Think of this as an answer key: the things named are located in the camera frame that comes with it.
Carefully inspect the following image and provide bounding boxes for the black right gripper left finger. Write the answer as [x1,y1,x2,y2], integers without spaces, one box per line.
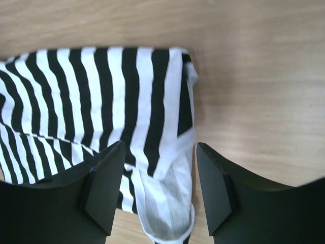
[1,141,125,243]

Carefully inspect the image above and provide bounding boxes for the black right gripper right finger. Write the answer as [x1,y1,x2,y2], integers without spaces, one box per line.
[197,143,324,243]

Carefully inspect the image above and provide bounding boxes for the black white striped tank top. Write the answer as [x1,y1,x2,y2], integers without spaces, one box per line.
[1,46,198,243]

